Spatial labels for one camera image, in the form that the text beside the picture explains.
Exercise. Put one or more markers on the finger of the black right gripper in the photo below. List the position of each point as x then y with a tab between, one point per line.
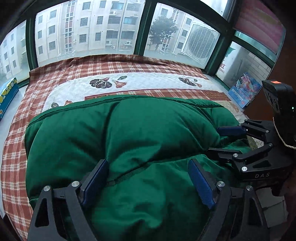
234	131

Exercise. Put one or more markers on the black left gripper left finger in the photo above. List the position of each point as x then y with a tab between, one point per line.
60	211

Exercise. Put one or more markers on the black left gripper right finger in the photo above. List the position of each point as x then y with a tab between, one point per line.
235	213

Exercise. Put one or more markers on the green puffer jacket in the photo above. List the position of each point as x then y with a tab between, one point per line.
148	142

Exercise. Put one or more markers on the colourful picture book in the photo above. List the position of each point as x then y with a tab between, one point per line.
245	89

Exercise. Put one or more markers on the white outdoor air conditioner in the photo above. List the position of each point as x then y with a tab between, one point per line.
200	43

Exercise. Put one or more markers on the pink floral curtain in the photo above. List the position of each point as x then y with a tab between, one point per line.
260	23

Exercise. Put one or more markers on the blue tissue box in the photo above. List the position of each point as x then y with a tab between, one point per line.
8	91

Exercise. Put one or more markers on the red plaid patchwork quilt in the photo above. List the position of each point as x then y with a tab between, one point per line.
78	79

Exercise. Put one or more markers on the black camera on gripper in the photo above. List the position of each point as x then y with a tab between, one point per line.
281	97

